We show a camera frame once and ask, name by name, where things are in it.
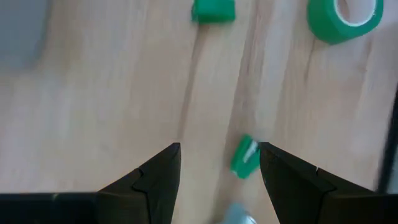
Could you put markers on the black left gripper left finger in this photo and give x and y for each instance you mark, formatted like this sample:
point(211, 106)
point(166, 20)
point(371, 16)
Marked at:
point(155, 193)

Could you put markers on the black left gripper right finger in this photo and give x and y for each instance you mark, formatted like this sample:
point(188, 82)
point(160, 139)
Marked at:
point(289, 193)

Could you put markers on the grey-blue staple remover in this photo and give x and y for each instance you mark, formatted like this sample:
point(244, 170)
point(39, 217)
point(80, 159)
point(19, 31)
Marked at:
point(236, 216)

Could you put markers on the green tape roll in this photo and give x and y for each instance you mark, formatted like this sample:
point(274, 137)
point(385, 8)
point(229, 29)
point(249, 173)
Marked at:
point(323, 25)

